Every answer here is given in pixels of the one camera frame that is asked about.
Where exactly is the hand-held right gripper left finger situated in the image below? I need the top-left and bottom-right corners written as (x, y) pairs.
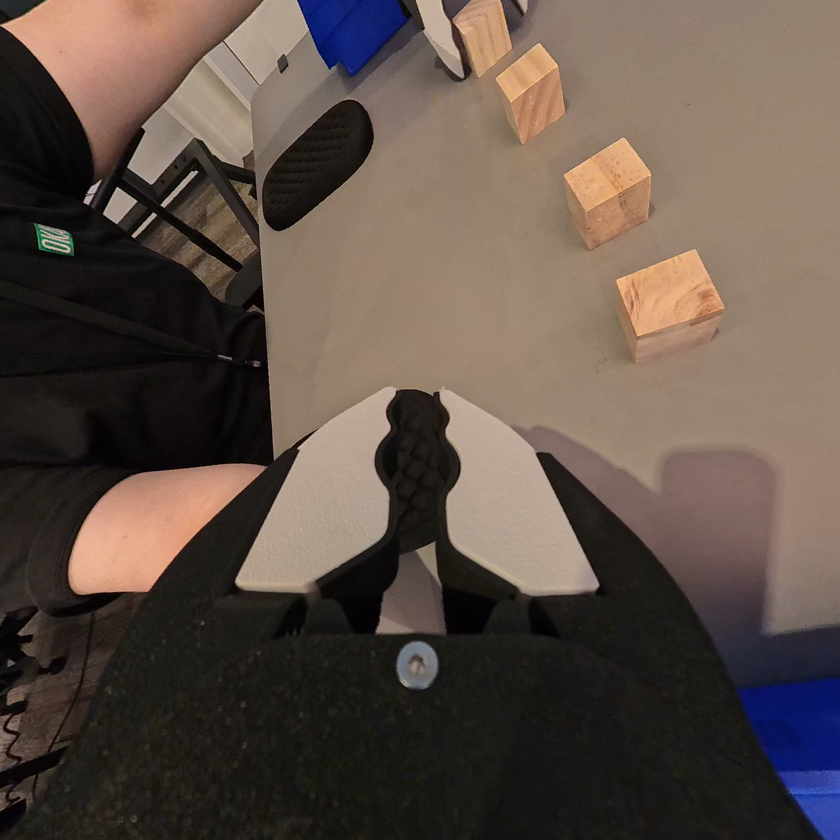
top-left (234, 386), bottom-right (401, 634)

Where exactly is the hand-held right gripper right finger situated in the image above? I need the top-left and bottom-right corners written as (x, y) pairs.
top-left (432, 388), bottom-right (601, 635)

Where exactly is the light wooden cube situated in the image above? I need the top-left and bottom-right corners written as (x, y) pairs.
top-left (495, 42), bottom-right (567, 144)
top-left (563, 138), bottom-right (652, 250)
top-left (453, 0), bottom-right (513, 78)
top-left (616, 249), bottom-right (725, 363)

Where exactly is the blue plastic bin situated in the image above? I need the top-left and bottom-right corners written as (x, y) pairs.
top-left (735, 682), bottom-right (840, 840)
top-left (295, 0), bottom-right (427, 76)

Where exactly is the person's right forearm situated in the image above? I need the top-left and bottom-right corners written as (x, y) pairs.
top-left (67, 462), bottom-right (269, 596)

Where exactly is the person's left forearm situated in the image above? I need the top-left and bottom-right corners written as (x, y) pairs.
top-left (0, 0), bottom-right (266, 188)

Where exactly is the black zip jacket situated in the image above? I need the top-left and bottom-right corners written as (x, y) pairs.
top-left (0, 26), bottom-right (275, 614)

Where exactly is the black metal table frame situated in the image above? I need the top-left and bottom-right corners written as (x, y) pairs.
top-left (88, 128), bottom-right (260, 273)

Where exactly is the black coiled cable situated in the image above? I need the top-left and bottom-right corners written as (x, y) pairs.
top-left (0, 692), bottom-right (28, 775)

